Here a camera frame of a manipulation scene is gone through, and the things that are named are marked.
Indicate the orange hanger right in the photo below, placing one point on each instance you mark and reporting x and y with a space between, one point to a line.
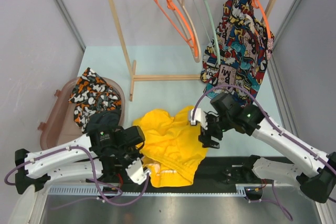
256 4

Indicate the yellow shorts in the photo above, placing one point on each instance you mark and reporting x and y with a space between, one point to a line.
172 151

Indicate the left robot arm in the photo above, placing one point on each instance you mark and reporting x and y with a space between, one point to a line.
98 156

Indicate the white cable duct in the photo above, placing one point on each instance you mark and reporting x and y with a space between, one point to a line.
238 190

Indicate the comic print shorts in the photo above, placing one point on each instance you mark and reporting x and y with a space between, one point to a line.
245 51

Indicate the beige wooden hanger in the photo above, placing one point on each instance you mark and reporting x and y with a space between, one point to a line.
187 31

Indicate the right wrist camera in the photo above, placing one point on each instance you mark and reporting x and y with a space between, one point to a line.
197 116

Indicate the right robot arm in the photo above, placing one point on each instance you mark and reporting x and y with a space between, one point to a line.
310 170

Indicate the camouflage orange shorts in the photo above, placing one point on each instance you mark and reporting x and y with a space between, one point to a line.
91 95

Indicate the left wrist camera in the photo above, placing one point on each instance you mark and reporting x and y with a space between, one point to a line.
136 172

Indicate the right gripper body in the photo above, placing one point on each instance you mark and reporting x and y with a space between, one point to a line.
214 128

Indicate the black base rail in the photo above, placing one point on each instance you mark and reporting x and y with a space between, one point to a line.
214 171

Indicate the dark navy garment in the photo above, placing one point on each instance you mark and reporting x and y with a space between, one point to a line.
103 118

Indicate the orange hanger left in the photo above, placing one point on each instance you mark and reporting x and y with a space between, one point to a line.
169 6

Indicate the mint green hanger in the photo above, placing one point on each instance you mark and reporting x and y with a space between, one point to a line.
213 41

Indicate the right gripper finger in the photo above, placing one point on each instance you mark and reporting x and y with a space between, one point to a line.
205 140
213 144

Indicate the orange hanger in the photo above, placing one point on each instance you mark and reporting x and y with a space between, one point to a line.
256 4
169 6

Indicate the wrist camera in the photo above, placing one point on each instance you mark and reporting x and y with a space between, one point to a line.
136 172
197 116

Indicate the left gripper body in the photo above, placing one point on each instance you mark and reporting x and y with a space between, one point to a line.
126 157

